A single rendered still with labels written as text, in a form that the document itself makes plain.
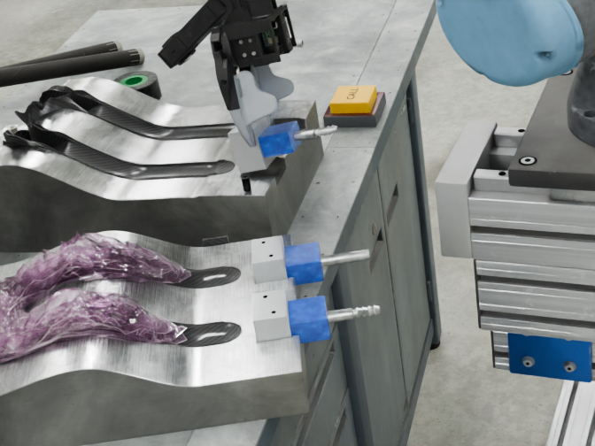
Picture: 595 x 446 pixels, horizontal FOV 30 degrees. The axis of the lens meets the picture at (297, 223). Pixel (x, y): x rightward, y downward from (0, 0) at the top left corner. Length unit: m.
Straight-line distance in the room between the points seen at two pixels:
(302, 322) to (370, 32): 0.94
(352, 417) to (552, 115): 0.78
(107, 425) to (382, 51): 0.97
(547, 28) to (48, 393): 0.60
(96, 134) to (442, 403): 1.10
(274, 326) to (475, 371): 1.31
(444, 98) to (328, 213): 2.14
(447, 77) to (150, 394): 2.70
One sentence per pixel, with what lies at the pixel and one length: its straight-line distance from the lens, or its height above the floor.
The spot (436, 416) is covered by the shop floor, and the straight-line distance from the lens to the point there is 2.32.
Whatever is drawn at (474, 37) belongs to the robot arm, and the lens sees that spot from 0.92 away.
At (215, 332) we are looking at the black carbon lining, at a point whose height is 0.85.
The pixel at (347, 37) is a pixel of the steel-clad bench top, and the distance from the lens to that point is 1.99.
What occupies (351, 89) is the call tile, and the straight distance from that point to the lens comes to 1.69.
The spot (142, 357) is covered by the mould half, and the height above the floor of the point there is 0.88.
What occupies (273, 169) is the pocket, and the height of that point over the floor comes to 0.87.
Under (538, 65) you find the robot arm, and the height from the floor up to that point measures 1.18.
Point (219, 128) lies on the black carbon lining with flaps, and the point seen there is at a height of 0.88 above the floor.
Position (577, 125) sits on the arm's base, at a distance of 1.07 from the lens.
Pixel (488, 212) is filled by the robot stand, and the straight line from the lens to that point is 1.11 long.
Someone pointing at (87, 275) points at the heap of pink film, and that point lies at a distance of 1.24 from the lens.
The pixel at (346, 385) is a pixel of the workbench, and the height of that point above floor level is 0.45.
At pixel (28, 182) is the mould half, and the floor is 0.91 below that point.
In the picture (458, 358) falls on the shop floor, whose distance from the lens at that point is 2.46.
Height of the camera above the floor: 1.54
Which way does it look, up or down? 31 degrees down
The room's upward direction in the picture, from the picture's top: 10 degrees counter-clockwise
